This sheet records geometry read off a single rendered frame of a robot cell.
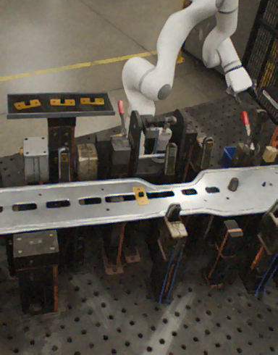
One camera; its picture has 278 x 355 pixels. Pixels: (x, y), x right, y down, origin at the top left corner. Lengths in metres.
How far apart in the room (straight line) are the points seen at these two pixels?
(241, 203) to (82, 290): 0.62
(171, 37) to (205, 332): 1.08
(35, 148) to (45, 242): 0.33
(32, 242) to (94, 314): 0.38
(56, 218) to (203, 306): 0.60
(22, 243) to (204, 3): 1.05
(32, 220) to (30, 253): 0.15
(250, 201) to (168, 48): 0.66
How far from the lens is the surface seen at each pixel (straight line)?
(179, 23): 1.64
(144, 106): 1.73
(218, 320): 1.50
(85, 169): 1.38
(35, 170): 1.37
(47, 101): 1.49
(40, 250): 1.16
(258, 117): 1.53
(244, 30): 3.93
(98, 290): 1.48
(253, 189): 1.51
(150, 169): 1.53
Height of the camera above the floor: 1.94
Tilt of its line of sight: 40 degrees down
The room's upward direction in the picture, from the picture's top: 9 degrees clockwise
